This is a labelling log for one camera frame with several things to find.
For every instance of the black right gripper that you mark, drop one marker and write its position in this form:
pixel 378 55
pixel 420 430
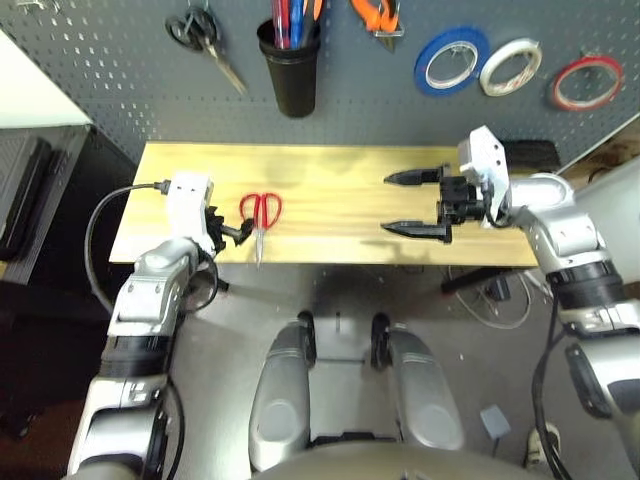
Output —
pixel 462 200

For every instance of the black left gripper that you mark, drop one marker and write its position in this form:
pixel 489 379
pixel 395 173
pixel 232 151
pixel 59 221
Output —
pixel 215 230

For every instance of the red tape roll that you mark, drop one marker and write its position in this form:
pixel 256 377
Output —
pixel 557 92

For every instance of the orange black needle-nose pliers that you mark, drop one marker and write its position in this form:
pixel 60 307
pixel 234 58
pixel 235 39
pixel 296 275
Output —
pixel 372 17

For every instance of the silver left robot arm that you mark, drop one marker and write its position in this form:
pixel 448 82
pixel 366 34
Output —
pixel 150 290

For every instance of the dark grey metal pegboard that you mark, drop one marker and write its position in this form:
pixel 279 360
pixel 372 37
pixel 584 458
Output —
pixel 350 115

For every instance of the black table leg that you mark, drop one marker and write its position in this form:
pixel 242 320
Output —
pixel 470 281
pixel 222 286

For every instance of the black power adapter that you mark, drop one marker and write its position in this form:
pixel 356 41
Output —
pixel 500 290

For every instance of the black rectangular box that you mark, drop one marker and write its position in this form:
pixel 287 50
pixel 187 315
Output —
pixel 535 156

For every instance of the blue tape roll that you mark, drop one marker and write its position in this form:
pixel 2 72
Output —
pixel 421 72

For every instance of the white tape roll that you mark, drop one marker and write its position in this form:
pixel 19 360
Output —
pixel 492 89

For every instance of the black plastic cup holder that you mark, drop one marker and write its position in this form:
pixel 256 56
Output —
pixel 295 85

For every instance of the black flight case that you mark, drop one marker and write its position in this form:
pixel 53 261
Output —
pixel 85 210

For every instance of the silver robot left leg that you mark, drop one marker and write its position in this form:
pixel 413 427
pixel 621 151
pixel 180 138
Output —
pixel 280 400

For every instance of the silver robot leg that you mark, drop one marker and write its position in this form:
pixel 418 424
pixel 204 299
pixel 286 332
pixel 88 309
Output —
pixel 280 400
pixel 425 395

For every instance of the silver robot right leg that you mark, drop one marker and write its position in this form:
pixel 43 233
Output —
pixel 425 395

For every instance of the white cabinet with logo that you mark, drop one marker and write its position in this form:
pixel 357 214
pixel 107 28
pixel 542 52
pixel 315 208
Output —
pixel 620 210

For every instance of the black ribbed hard case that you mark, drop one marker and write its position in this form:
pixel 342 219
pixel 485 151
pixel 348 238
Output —
pixel 22 200

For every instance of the silver long peg hook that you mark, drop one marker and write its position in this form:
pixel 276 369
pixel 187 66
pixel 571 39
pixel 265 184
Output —
pixel 590 56

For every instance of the grey foot pedal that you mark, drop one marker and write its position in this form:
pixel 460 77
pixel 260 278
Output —
pixel 495 422

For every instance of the grey robot torso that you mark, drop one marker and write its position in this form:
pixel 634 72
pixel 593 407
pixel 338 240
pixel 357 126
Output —
pixel 390 467

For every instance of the white black sneaker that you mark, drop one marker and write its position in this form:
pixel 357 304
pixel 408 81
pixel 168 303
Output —
pixel 537 445

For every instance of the silver double peg hook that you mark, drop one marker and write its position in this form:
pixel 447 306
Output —
pixel 30 4

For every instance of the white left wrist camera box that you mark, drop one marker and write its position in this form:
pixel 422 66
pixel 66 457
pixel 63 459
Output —
pixel 187 200

